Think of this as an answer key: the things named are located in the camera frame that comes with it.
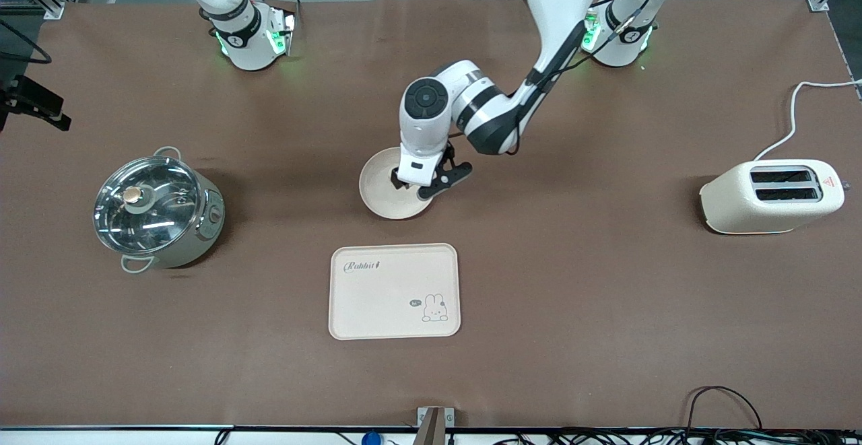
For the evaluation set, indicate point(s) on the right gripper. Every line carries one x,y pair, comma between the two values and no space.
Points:
28,95

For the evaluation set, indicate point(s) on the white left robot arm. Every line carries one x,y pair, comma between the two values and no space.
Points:
559,1

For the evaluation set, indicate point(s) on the beige rabbit print tray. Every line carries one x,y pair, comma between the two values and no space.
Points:
390,297

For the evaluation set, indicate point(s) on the grey metal camera bracket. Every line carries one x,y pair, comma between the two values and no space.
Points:
435,425

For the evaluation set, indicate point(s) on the grey electric cooking pot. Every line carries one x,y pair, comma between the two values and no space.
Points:
202,236

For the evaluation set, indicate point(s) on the round beige plate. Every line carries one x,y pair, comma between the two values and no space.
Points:
380,192

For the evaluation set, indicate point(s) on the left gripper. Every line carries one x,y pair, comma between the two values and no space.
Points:
396,178

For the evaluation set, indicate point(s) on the cream two-slot toaster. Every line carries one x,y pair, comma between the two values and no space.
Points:
741,209

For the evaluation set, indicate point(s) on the brown table mat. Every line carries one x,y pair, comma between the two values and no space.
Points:
606,229

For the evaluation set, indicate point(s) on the glass pot lid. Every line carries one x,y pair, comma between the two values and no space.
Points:
161,219

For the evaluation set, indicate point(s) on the small blue round object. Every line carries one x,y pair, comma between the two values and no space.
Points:
372,439

